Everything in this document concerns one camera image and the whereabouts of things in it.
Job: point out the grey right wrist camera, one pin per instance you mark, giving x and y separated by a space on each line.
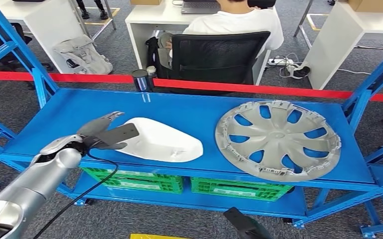
239 221

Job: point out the person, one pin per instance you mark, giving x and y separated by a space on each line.
230 23
92 10

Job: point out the yellow floor tape square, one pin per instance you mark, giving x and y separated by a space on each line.
158 236

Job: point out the grey laptop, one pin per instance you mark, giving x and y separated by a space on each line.
199 6

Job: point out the red barrier belt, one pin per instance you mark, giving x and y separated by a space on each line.
95 78
260 89

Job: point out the cardboard box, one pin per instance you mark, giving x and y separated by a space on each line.
371 5
145 1

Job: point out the black power adapter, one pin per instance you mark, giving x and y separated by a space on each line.
300 72

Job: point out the white desk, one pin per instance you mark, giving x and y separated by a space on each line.
52 26
339 33
138 19

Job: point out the silver wheel hubcap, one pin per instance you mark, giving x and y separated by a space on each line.
277 136

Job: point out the green plastic crate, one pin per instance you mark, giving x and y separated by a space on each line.
240 183
138 175
240 194
145 188

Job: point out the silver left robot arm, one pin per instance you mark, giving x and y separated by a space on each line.
36 184

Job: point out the white plastic car part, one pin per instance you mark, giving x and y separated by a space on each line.
165 142

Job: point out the white power strip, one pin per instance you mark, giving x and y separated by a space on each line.
280 61

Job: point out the black bag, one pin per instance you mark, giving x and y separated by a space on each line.
152 52

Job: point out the chrome barrier post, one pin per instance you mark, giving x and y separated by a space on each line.
141 80

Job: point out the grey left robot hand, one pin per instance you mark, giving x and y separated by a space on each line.
92 128

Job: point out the grey backpack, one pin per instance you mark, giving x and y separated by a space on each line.
82 54

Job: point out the black mesh office chair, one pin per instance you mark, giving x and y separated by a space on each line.
217 56

